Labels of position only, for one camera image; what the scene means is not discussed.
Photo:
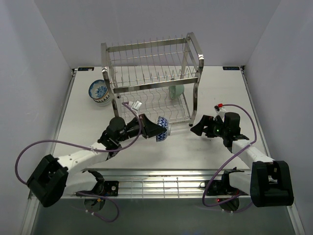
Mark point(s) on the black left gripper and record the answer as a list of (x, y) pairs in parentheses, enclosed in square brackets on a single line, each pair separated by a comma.
[(149, 129)]

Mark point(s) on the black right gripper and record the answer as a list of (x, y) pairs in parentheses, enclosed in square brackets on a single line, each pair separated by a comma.
[(206, 121)]

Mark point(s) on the red blue zigzag bowl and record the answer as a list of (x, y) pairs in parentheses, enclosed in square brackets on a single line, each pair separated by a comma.
[(166, 129)]

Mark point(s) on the pale green bowl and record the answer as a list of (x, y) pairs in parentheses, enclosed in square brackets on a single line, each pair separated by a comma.
[(176, 91)]

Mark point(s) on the blue patterned white bowl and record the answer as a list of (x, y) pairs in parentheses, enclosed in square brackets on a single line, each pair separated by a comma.
[(98, 89)]

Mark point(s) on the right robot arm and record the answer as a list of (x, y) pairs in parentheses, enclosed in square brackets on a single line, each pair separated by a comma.
[(268, 183)]

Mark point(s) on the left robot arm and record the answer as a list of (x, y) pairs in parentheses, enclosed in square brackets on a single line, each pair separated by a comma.
[(68, 174)]

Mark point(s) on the stainless steel dish rack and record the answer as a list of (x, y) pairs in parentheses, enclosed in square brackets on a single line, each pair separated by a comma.
[(144, 71)]

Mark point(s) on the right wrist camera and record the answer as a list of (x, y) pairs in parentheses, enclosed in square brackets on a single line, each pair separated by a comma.
[(220, 111)]

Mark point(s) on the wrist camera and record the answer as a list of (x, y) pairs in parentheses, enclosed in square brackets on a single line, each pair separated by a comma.
[(135, 105), (220, 111)]

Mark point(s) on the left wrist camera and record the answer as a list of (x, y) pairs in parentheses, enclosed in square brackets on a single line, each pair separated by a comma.
[(135, 105)]

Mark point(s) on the aluminium frame rail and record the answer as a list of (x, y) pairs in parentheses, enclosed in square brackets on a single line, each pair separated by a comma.
[(141, 184)]

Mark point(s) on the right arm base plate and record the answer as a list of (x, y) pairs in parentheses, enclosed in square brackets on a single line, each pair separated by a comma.
[(222, 187)]

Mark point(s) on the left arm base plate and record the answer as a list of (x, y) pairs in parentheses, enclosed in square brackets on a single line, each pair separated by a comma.
[(109, 189)]

